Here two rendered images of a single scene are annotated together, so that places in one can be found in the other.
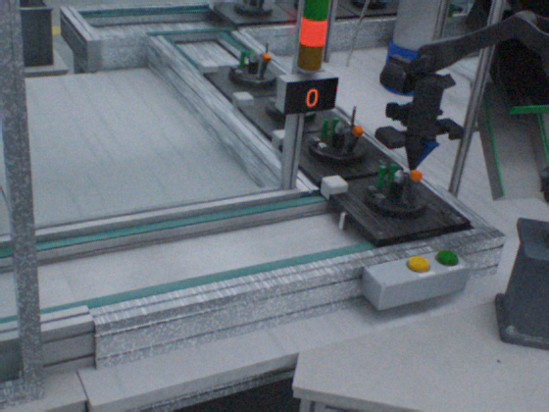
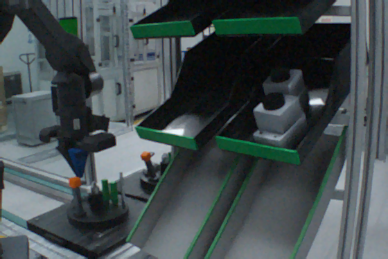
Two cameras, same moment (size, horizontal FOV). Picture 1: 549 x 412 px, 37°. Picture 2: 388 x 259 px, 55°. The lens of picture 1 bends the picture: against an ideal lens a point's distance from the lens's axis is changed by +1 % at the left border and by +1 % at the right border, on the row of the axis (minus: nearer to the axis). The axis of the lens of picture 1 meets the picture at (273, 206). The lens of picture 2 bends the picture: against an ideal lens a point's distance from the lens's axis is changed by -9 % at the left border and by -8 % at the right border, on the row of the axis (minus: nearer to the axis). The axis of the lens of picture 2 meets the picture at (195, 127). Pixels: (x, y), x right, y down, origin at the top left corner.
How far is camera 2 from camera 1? 1.85 m
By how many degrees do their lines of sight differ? 60
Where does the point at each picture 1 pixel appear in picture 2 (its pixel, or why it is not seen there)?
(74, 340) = not seen: outside the picture
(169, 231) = (16, 178)
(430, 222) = (75, 235)
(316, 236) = not seen: hidden behind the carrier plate
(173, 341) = not seen: outside the picture
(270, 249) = (23, 207)
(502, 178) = (166, 230)
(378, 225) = (50, 217)
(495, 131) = (197, 178)
